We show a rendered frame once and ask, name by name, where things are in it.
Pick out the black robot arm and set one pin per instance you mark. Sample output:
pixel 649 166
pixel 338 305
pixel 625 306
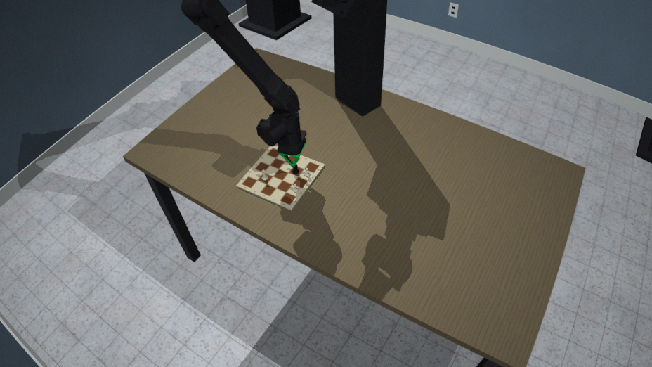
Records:
pixel 285 118

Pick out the brown and cream chessboard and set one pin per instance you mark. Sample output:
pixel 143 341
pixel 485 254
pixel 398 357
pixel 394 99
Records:
pixel 278 188

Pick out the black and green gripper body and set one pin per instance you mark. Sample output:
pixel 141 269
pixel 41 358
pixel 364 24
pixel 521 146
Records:
pixel 296 143

